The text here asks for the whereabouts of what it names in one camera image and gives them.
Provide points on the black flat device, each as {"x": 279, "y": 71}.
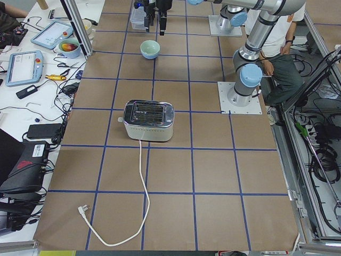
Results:
{"x": 43, "y": 131}

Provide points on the clear plastic container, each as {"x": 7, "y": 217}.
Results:
{"x": 137, "y": 18}

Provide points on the near blue teach pendant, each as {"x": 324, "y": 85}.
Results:
{"x": 24, "y": 68}

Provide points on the black power adapter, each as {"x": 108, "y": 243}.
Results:
{"x": 27, "y": 92}

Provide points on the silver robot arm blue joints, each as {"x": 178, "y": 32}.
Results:
{"x": 261, "y": 18}

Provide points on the far blue teach pendant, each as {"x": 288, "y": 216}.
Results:
{"x": 53, "y": 34}

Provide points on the cream bowl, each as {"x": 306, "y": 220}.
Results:
{"x": 88, "y": 26}

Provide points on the aluminium frame post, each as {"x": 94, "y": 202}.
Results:
{"x": 75, "y": 19}

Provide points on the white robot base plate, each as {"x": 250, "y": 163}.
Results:
{"x": 232, "y": 103}

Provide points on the silver toaster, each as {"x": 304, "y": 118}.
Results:
{"x": 148, "y": 120}

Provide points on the blue bowl with fruit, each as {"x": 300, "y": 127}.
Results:
{"x": 70, "y": 48}

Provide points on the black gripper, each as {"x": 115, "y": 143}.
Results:
{"x": 164, "y": 6}

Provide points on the person in white shirt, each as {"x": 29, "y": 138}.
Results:
{"x": 277, "y": 63}

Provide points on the black scissors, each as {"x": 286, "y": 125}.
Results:
{"x": 65, "y": 65}

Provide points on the blue teach pendant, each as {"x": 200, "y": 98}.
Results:
{"x": 24, "y": 68}
{"x": 53, "y": 34}

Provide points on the green bowl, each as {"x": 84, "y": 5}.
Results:
{"x": 149, "y": 42}

